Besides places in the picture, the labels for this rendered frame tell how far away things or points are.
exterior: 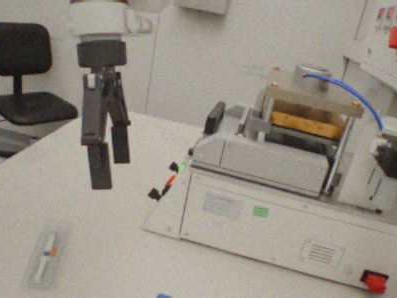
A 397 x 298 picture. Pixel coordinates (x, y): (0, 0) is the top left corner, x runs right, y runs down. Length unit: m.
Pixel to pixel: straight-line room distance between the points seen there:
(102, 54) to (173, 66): 1.79
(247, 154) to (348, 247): 0.27
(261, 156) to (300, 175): 0.08
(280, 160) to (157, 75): 1.76
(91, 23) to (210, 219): 0.43
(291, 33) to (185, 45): 0.66
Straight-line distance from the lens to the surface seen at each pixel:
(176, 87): 2.33
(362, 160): 0.69
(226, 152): 0.66
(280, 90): 0.65
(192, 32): 2.26
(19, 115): 2.17
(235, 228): 0.73
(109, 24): 0.53
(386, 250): 0.77
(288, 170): 0.67
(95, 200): 0.87
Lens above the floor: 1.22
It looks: 22 degrees down
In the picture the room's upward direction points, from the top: 11 degrees clockwise
